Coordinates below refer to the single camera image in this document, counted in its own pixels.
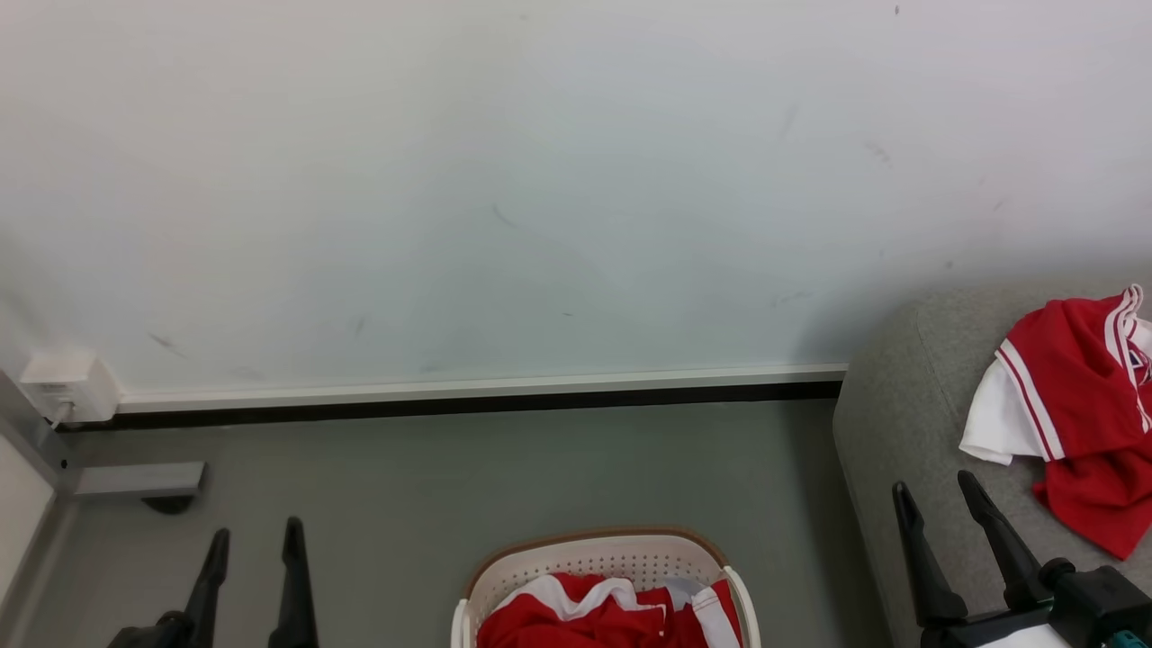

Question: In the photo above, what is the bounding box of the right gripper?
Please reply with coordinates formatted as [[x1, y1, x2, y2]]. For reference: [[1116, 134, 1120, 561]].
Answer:
[[892, 469, 1152, 648]]

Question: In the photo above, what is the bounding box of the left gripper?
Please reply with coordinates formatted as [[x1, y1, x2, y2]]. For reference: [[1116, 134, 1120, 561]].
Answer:
[[108, 517, 319, 648]]

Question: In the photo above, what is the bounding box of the red jersey with white sleeves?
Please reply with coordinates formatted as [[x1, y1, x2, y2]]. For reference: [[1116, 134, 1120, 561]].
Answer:
[[958, 283, 1152, 561]]

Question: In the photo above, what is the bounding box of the grey fabric sofa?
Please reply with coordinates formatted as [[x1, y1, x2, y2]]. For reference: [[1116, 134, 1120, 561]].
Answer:
[[832, 281, 1152, 648]]

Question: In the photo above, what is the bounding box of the black skirting strip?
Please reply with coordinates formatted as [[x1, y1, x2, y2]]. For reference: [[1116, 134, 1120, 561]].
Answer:
[[56, 380, 845, 434]]

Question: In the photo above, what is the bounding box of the cream perforated laundry basket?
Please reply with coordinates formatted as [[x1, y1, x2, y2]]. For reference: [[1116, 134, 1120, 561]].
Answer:
[[450, 526, 762, 648]]

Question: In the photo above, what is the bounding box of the red and white garment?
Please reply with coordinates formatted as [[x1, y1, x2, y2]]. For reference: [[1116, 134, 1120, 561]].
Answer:
[[475, 572, 744, 648]]

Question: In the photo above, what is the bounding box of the grey aluminium frame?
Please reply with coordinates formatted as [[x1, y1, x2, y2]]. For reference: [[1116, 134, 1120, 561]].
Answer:
[[0, 367, 207, 501]]

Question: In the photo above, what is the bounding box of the white frame panel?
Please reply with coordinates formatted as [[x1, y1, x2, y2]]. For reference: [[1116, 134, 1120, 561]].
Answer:
[[0, 432, 58, 606]]

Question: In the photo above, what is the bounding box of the white wall socket box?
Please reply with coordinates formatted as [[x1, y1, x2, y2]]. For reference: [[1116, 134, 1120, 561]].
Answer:
[[20, 350, 121, 424]]

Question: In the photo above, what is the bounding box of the white wall trim strip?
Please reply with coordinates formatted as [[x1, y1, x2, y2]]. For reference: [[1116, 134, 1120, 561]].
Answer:
[[114, 363, 850, 416]]

